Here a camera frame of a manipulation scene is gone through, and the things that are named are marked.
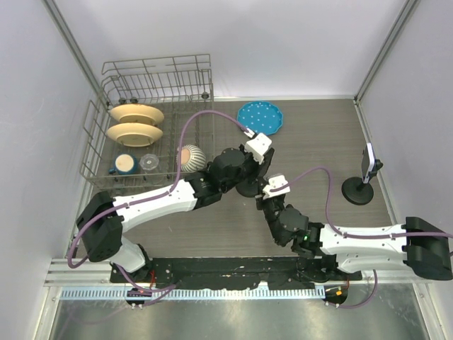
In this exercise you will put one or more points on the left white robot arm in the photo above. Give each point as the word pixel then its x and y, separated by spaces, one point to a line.
pixel 105 219

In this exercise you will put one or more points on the lower beige plate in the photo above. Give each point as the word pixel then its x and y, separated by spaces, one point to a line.
pixel 134 134

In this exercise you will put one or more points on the clear glass cup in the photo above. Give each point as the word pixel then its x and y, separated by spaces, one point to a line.
pixel 150 164

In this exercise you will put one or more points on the black phone stand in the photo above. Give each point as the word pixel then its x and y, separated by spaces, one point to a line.
pixel 248 188
pixel 358 190

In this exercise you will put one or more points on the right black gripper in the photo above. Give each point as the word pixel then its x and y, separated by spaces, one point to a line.
pixel 260 201

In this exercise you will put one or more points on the phone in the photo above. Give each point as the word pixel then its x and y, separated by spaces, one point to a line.
pixel 368 162

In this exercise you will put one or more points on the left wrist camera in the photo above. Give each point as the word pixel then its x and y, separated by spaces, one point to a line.
pixel 258 147

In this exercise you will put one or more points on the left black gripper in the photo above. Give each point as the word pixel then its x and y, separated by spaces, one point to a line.
pixel 255 165

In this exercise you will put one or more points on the blue dotted plate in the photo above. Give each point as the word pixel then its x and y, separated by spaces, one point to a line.
pixel 261 117

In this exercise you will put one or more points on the upper beige plate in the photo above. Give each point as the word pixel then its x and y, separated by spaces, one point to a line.
pixel 137 113

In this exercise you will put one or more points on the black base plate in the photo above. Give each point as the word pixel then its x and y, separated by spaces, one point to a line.
pixel 240 273

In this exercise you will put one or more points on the blue mug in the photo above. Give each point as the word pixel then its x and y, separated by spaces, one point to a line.
pixel 124 164

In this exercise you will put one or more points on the grey wire dish rack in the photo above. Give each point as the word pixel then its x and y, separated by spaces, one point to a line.
pixel 179 86

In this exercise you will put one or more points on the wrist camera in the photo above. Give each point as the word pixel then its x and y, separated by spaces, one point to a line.
pixel 258 147
pixel 274 186

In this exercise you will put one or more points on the beige plate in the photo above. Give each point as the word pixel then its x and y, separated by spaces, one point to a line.
pixel 137 113
pixel 134 134

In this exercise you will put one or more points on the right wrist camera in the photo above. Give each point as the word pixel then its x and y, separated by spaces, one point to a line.
pixel 274 186

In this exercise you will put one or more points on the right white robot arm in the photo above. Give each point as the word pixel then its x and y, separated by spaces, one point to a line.
pixel 415 244

